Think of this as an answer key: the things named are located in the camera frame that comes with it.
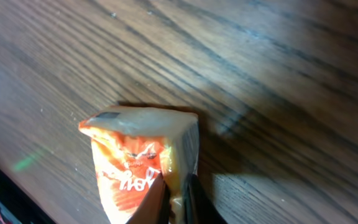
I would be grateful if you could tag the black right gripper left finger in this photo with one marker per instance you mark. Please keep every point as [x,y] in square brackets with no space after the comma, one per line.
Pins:
[155,207]

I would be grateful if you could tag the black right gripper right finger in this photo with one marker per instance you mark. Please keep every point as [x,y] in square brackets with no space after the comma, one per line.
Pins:
[198,207]

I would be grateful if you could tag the orange Kleenex tissue pack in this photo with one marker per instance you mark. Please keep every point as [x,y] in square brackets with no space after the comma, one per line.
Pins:
[131,146]

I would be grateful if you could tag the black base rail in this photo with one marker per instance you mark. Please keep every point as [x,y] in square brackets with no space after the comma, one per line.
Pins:
[17,207]

